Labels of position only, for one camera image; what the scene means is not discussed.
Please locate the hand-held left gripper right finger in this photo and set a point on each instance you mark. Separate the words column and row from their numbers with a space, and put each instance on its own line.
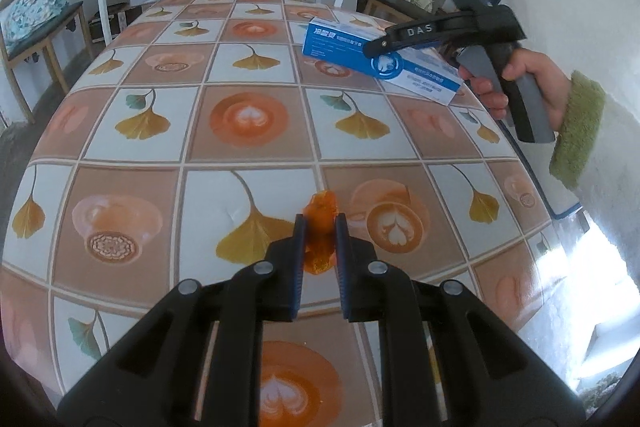
column 341, row 267

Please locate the person's right hand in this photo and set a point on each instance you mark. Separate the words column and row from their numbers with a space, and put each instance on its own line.
column 547, row 77

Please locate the floral cushion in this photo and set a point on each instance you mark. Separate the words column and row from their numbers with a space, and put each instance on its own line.
column 30, row 7

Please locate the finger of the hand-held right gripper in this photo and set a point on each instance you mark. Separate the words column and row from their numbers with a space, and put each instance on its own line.
column 410, row 34

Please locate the wooden chair dark seat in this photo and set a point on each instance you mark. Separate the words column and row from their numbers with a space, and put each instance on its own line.
column 50, row 32

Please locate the black storage box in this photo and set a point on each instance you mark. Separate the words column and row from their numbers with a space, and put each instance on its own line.
column 115, row 19

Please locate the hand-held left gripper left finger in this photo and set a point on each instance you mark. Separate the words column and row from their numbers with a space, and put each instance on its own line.
column 299, row 267

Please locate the blue white toothpaste box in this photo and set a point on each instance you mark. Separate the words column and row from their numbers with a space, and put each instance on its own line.
column 340, row 47

